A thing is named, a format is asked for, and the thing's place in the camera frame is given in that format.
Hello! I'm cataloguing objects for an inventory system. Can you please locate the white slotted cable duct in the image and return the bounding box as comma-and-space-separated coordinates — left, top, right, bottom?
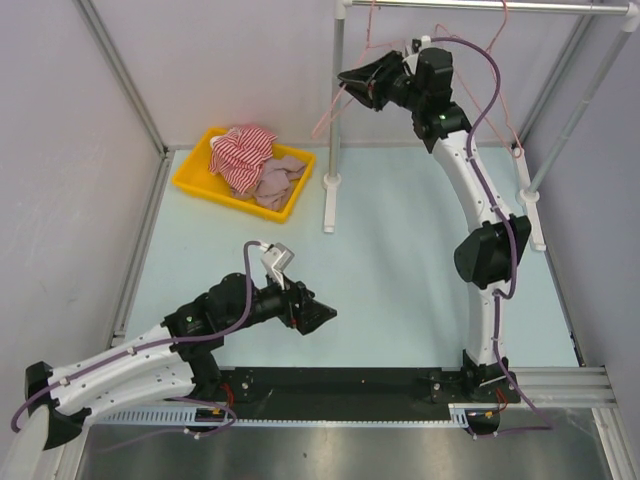
96, 405, 500, 430

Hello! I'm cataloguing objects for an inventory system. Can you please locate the yellow plastic tray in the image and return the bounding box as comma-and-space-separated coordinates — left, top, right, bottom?
172, 125, 316, 223

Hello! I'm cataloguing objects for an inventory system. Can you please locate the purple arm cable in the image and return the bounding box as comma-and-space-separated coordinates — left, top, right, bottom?
10, 240, 266, 434
429, 35, 554, 431

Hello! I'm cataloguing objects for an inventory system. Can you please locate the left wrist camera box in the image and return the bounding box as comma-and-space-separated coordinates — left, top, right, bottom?
259, 242, 295, 289

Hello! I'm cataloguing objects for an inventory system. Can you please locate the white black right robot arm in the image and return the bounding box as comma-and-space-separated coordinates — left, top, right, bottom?
337, 47, 531, 403

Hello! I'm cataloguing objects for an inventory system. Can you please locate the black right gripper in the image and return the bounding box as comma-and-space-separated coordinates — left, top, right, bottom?
337, 51, 425, 113

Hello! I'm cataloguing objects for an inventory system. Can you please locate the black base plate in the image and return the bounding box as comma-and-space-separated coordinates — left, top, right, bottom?
163, 366, 521, 422

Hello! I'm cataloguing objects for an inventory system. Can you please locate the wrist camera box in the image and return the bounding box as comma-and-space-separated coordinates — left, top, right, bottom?
403, 35, 432, 74
259, 242, 295, 289

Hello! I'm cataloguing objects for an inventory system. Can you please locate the red white striped tank top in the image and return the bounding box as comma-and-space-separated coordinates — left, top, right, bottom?
208, 125, 277, 193

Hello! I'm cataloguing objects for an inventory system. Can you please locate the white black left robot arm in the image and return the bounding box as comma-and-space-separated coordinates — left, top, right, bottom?
25, 273, 337, 450

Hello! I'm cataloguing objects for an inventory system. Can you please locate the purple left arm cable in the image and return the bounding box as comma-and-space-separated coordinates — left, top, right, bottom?
10, 240, 266, 434

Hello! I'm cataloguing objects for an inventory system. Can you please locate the white metal clothes rack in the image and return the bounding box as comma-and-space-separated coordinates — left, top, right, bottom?
320, 0, 640, 251

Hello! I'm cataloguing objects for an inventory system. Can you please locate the pink wire hanger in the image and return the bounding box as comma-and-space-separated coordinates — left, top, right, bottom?
311, 0, 406, 141
433, 1, 524, 160

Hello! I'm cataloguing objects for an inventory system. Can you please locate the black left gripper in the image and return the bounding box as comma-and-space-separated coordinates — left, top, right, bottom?
222, 267, 335, 335

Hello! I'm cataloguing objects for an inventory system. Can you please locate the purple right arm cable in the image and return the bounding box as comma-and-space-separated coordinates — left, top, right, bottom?
429, 35, 554, 431

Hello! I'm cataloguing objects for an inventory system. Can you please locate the pale pink tank top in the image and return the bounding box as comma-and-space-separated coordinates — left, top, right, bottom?
231, 155, 307, 211

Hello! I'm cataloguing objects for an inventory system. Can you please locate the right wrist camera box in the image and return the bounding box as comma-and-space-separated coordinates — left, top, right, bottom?
403, 35, 432, 74

